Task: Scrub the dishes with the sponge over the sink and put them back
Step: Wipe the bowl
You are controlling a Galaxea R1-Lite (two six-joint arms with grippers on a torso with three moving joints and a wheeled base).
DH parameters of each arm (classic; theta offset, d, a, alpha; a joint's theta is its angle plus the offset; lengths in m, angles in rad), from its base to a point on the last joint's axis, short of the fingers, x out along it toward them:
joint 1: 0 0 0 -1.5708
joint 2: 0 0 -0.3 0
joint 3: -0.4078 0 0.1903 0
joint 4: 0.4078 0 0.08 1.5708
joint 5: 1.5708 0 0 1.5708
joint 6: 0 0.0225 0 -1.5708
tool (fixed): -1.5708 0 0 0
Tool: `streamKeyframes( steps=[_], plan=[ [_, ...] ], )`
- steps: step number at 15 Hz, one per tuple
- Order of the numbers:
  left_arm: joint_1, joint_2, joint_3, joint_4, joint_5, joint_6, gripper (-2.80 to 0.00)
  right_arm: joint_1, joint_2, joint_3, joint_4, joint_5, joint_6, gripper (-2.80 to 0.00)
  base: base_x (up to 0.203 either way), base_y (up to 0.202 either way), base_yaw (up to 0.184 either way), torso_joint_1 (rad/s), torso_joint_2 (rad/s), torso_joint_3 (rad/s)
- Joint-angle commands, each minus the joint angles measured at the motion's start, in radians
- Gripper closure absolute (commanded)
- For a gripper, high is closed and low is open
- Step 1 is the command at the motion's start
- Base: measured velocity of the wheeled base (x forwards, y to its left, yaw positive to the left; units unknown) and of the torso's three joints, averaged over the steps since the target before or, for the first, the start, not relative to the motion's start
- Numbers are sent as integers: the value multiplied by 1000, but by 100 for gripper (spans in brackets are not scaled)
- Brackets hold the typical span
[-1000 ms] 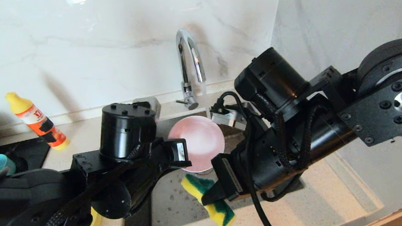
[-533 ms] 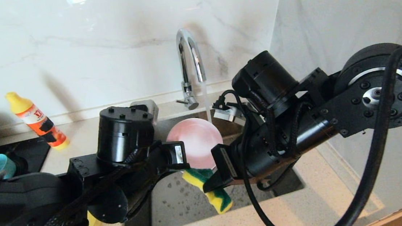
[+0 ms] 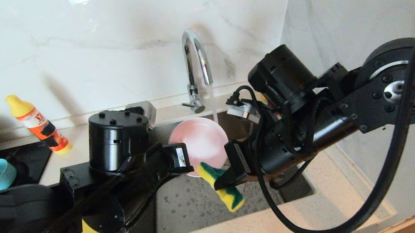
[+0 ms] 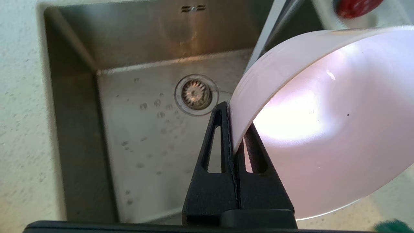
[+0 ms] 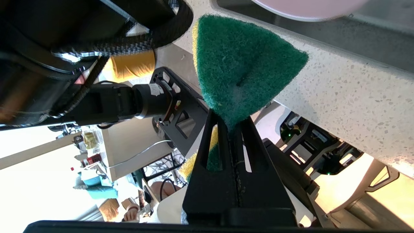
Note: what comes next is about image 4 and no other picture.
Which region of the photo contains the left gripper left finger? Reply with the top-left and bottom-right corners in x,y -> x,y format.
182,101 -> 239,226

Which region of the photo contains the small white dish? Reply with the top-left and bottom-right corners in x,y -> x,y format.
311,0 -> 414,32

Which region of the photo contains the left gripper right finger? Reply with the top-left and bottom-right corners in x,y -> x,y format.
234,123 -> 298,227

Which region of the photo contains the red apple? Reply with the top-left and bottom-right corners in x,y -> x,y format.
334,0 -> 384,19

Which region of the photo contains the pink plastic bowl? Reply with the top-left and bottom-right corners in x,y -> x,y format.
229,25 -> 414,221

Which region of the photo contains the green and yellow sponge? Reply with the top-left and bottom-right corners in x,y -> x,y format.
375,219 -> 414,233

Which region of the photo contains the stainless steel sink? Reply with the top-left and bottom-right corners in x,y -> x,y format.
43,0 -> 324,224

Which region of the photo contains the metal sink drain strainer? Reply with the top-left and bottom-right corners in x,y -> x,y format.
174,74 -> 220,117

